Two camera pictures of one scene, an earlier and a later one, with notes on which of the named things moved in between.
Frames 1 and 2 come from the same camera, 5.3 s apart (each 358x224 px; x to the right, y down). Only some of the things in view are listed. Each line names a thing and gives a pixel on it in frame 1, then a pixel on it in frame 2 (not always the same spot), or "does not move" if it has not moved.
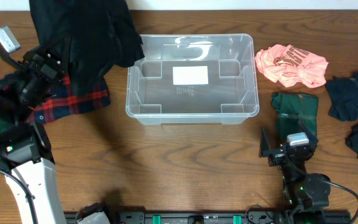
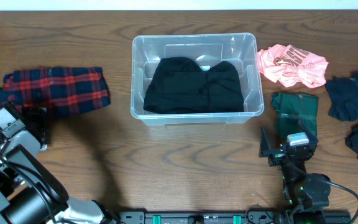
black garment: (101, 35) → (179, 85)
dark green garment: (296, 113) does not move
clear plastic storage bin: (188, 79) does not move
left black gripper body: (46, 62) → (38, 123)
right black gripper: (265, 150) does not move
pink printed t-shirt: (291, 65) does not move
